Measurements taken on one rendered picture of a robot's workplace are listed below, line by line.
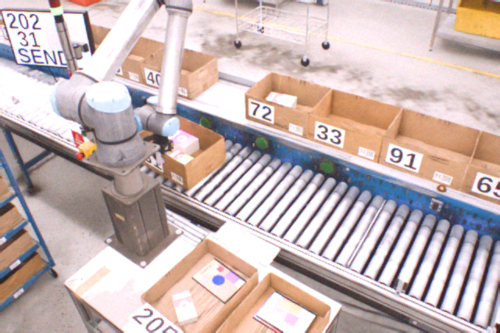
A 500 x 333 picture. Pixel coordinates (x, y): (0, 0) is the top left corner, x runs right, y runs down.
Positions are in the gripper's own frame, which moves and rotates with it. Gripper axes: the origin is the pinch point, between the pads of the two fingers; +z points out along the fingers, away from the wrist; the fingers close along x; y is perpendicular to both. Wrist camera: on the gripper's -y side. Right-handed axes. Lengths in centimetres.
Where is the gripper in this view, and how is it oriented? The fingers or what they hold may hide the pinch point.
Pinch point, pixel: (159, 162)
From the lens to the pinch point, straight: 236.1
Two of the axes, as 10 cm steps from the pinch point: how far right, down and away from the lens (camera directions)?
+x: 5.4, -4.6, 7.0
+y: 8.4, 3.2, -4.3
